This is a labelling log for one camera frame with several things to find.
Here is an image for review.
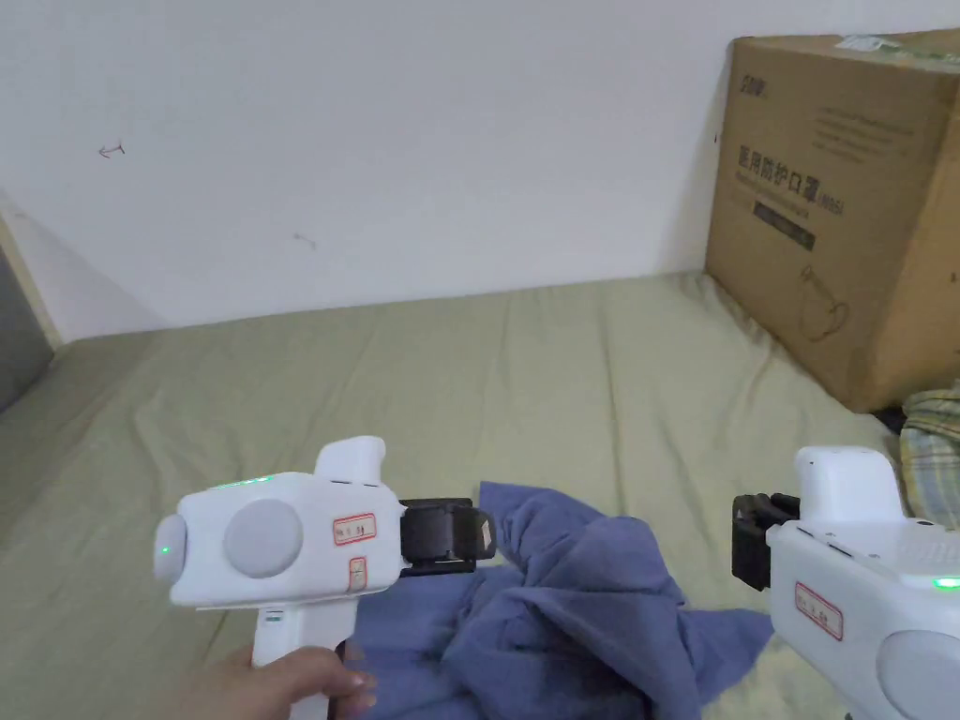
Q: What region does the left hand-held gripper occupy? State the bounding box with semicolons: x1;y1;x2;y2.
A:
153;434;497;670

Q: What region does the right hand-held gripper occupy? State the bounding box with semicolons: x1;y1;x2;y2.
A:
730;445;960;720

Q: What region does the person's left hand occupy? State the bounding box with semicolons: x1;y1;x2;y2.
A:
160;643;379;720

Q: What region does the blue garment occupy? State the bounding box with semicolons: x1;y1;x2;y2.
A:
340;479;775;720

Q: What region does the plaid yellow green cloth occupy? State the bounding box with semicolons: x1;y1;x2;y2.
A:
898;378;960;528

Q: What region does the bed with pale green sheet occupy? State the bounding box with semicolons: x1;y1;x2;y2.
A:
0;269;960;720

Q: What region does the large brown cardboard carton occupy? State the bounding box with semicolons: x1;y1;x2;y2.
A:
703;28;960;415

